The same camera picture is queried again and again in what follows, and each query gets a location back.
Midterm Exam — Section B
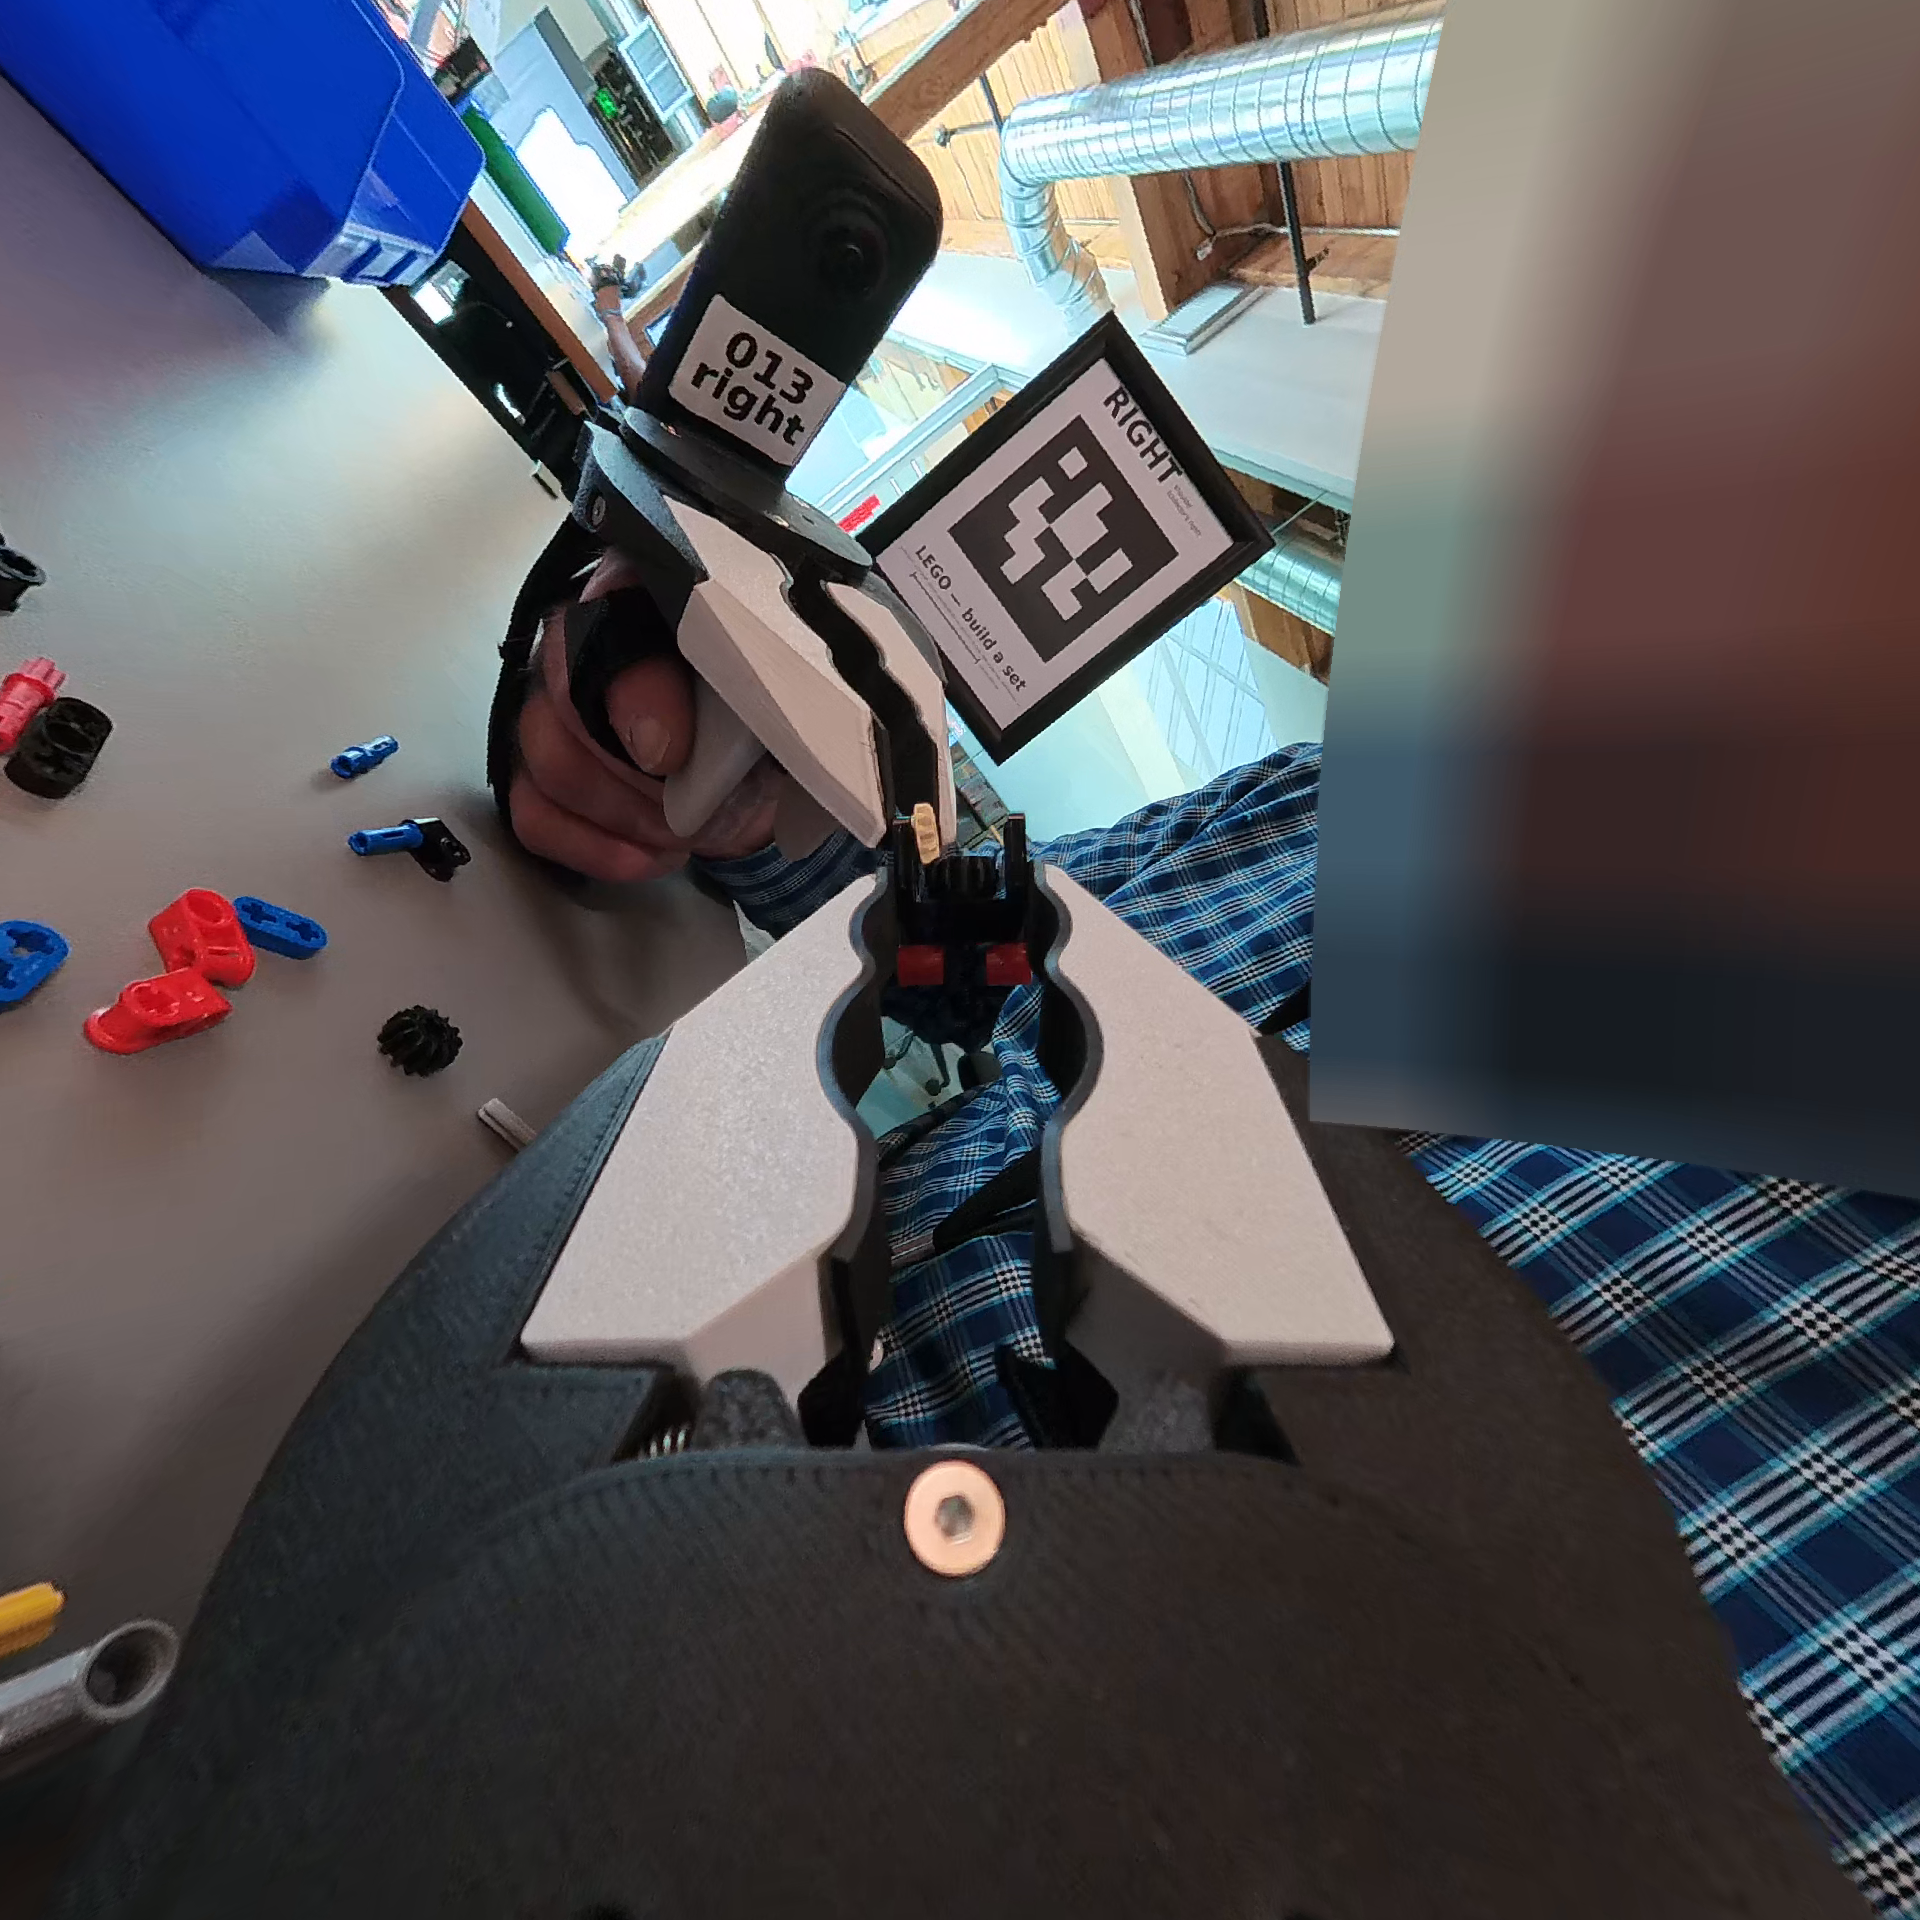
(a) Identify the green bin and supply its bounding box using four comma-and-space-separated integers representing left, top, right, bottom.
456, 104, 530, 248

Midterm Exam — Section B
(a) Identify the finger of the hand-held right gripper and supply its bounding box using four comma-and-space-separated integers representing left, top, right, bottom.
661, 496, 894, 846
814, 586, 962, 868

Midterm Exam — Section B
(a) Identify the large silver ventilation duct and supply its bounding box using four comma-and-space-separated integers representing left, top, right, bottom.
997, 15, 1444, 325

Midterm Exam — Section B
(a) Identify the person's right forearm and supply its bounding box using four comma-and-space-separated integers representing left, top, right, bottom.
692, 831, 886, 975

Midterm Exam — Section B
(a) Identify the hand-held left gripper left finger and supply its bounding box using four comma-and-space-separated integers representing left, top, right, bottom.
516, 871, 898, 1443

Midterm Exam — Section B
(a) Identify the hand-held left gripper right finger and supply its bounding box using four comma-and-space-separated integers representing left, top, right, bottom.
1027, 866, 1396, 1443

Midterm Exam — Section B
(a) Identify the chunky black lego connector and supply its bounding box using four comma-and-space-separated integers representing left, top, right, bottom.
5, 698, 114, 800

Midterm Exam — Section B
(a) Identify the person's right hand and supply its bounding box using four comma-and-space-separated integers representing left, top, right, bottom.
503, 562, 800, 888

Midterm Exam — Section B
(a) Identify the small silver ventilation duct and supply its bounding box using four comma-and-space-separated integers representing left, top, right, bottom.
1231, 532, 1354, 677

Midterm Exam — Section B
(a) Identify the blue plastic bin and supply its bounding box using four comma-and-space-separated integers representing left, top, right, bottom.
0, 0, 485, 284

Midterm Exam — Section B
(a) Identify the red lego connector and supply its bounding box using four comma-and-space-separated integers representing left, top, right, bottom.
146, 886, 256, 991
82, 966, 232, 1055

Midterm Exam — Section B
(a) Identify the grey lego beam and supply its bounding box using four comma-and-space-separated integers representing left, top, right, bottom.
0, 1621, 183, 1765

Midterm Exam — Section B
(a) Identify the black red lego assembly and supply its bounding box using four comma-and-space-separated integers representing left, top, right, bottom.
884, 810, 1039, 991

